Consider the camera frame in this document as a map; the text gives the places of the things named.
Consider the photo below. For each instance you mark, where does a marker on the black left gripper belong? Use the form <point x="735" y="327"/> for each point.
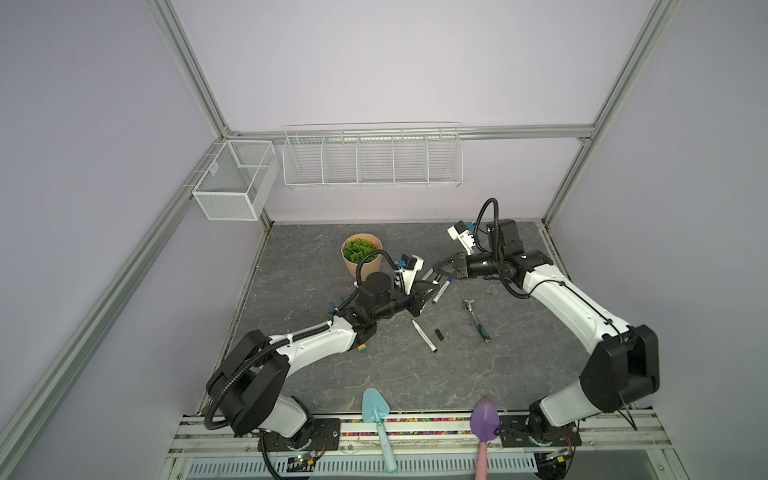
<point x="416" y="299"/>

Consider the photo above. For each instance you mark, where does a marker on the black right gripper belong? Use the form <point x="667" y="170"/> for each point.
<point x="460" y="266"/>

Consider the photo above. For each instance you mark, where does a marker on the white marker black tip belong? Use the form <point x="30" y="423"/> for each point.
<point x="444" y="286"/>

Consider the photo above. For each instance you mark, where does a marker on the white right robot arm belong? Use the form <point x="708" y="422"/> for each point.
<point x="623" y="364"/>

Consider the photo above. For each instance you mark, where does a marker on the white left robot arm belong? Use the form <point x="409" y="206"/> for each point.
<point x="246" y="390"/>

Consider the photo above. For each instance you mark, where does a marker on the beige faceted plant pot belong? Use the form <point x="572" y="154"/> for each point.
<point x="369" y="267"/>

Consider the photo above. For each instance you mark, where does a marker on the green artificial plant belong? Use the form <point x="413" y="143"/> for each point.
<point x="357" y="249"/>

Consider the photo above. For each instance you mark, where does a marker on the teal garden trowel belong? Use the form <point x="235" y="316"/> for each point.
<point x="375" y="409"/>

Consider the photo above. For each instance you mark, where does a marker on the purple garden trowel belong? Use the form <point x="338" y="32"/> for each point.
<point x="484" y="421"/>

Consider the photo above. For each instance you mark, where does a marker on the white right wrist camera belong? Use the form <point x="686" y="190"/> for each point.
<point x="461" y="233"/>

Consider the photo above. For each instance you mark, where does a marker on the white wire wall shelf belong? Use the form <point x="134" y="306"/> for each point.
<point x="381" y="154"/>

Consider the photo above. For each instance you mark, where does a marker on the white mesh wall basket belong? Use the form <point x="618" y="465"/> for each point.
<point x="237" y="182"/>

